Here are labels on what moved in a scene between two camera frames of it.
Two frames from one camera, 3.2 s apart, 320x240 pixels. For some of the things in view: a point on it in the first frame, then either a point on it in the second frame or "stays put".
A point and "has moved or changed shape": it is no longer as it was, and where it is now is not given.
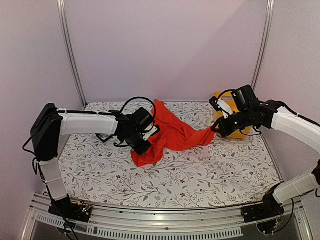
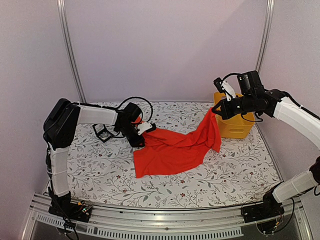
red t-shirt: [173, 135] has moved or changed shape
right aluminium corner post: [263, 44] stays put
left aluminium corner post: [62, 15] stays put
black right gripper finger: [219, 131] to [221, 104]
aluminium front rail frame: [42, 224] stays put
